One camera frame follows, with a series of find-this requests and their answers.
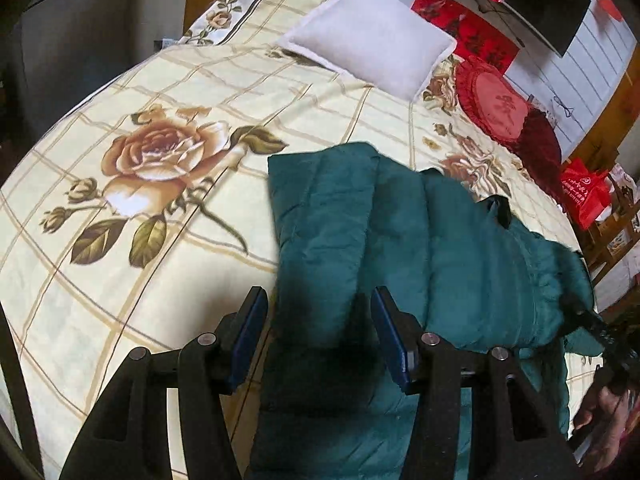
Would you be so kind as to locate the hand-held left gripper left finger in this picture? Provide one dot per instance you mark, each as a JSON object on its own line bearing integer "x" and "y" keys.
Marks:
{"x": 248, "y": 329}

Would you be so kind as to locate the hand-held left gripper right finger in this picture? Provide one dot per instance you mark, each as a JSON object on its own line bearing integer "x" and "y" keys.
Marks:
{"x": 393, "y": 340}

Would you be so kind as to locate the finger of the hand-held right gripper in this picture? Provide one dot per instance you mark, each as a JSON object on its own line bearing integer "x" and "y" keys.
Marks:
{"x": 587, "y": 321}

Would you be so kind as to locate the green padded jacket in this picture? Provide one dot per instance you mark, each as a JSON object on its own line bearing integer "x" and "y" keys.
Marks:
{"x": 425, "y": 255}

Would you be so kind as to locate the person's right hand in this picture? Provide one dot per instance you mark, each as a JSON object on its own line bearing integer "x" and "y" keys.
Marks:
{"x": 607, "y": 417}

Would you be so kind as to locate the wooden shelf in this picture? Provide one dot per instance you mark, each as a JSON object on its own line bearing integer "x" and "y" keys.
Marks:
{"x": 617, "y": 220}

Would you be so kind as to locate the red plastic bag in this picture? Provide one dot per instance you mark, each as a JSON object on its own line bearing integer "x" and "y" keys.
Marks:
{"x": 585, "y": 191}

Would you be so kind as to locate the floral checked bed sheet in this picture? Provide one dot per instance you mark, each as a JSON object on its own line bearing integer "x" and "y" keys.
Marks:
{"x": 150, "y": 240}

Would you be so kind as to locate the dark red cushion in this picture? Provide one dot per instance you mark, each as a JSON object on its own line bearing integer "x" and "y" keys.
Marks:
{"x": 542, "y": 152}

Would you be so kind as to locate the red round cushion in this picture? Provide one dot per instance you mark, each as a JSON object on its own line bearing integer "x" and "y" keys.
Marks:
{"x": 497, "y": 102}

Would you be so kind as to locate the white pillow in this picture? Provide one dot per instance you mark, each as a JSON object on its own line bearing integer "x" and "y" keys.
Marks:
{"x": 372, "y": 42}

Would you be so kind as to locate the grey refrigerator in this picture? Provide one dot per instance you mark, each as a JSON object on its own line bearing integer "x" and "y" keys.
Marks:
{"x": 75, "y": 25}

